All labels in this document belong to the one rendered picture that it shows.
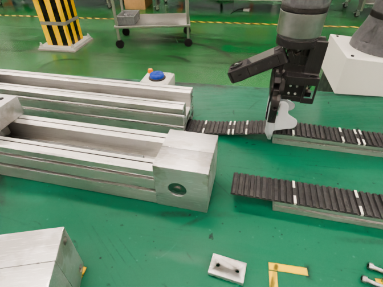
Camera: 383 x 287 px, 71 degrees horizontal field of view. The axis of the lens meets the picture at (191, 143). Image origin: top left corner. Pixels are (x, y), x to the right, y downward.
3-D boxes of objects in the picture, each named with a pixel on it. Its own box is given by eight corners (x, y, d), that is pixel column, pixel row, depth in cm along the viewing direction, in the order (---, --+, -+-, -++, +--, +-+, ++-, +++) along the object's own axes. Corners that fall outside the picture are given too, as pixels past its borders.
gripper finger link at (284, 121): (292, 147, 56) (302, 105, 52) (263, 143, 57) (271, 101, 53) (290, 141, 58) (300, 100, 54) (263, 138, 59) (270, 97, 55)
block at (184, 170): (218, 164, 56) (220, 127, 50) (207, 213, 46) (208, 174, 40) (175, 158, 57) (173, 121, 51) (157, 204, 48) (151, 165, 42)
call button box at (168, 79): (175, 91, 80) (175, 72, 76) (166, 108, 73) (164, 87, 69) (150, 89, 82) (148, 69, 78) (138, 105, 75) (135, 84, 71)
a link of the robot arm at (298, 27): (281, 13, 43) (279, 2, 49) (275, 42, 46) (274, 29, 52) (331, 16, 41) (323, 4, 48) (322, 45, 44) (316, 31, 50)
